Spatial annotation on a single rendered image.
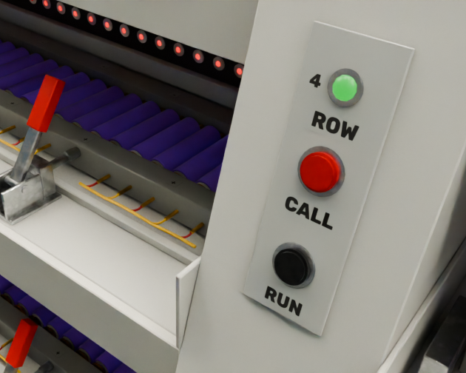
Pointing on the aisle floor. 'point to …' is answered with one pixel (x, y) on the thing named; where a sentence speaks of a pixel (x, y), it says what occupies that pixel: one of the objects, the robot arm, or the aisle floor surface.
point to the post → (236, 302)
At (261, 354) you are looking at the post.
